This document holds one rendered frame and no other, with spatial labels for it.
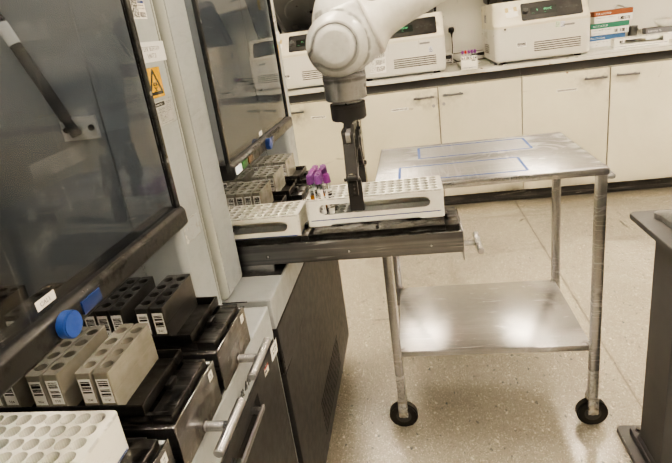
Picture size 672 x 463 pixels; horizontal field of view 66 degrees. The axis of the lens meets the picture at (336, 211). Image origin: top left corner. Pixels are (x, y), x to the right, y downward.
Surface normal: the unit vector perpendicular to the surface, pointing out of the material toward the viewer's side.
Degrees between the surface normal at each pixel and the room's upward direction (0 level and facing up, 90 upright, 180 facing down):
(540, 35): 90
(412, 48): 90
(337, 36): 96
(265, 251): 90
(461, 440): 0
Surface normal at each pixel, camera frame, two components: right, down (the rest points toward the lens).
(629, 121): -0.11, 0.34
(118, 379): 0.99, -0.09
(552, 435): -0.13, -0.94
